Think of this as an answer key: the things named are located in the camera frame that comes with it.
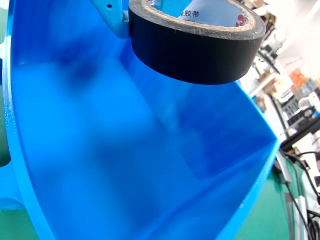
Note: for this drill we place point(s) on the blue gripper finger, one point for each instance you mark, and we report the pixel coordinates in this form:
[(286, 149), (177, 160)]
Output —
[(113, 17), (172, 6)]

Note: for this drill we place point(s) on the black electrical tape roll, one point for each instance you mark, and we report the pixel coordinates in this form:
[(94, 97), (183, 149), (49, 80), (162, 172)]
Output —
[(195, 60)]

